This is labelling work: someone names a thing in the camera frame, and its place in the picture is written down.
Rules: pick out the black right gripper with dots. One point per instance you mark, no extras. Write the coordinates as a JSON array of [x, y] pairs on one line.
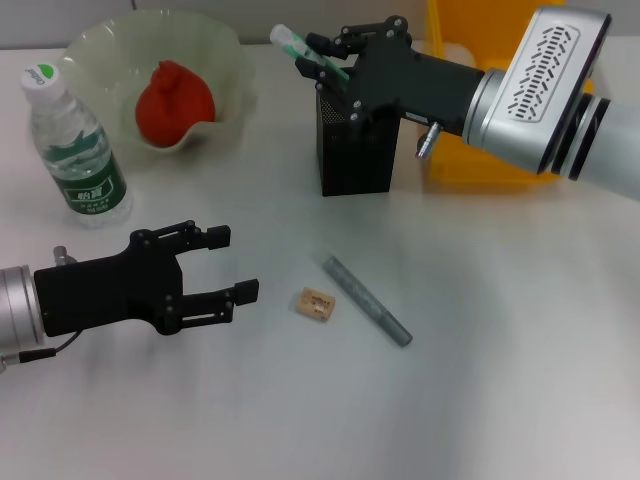
[[420, 85]]

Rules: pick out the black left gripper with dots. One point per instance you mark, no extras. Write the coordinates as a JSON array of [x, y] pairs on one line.
[[105, 295]]

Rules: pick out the mint green utility knife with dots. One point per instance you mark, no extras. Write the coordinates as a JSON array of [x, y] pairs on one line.
[[287, 40]]

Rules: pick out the tan eraser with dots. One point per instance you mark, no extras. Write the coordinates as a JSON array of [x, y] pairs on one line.
[[312, 303]]

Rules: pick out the white paper ball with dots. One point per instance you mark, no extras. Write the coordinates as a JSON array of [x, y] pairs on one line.
[[457, 52]]

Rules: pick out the grey pen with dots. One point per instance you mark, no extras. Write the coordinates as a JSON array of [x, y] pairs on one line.
[[365, 300]]

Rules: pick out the clear green-label water bottle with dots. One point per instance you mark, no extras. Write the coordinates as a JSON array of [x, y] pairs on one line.
[[85, 170]]

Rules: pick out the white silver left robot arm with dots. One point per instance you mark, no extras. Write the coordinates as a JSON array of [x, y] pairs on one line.
[[17, 305]]

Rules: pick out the black mesh pen holder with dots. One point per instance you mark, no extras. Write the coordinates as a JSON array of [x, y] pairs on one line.
[[357, 155]]

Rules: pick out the pale green glass fruit plate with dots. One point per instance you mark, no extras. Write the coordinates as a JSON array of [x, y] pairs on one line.
[[115, 65]]

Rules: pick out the yellow plastic bin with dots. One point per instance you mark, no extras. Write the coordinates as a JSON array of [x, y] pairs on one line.
[[480, 165]]

